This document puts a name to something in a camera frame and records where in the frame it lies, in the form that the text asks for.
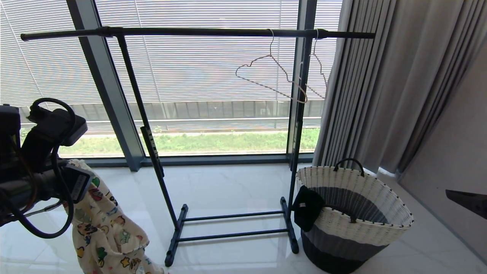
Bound white laundry basket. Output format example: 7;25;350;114
296;158;414;274

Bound window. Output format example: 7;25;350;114
0;0;343;172

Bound black cable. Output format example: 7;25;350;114
0;141;75;239

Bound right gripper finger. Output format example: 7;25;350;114
446;190;487;220

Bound beige curtain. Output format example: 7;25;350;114
312;0;487;175

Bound black clothes rack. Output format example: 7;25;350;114
21;27;376;267

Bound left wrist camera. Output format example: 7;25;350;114
22;98;88;172

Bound cream printed garment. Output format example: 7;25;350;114
63;159;166;274

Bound black garment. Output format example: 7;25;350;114
292;185;326;233

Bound pink clothes hanger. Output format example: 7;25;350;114
301;30;328;100
235;30;308;104

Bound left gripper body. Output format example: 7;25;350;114
38;164;95;204

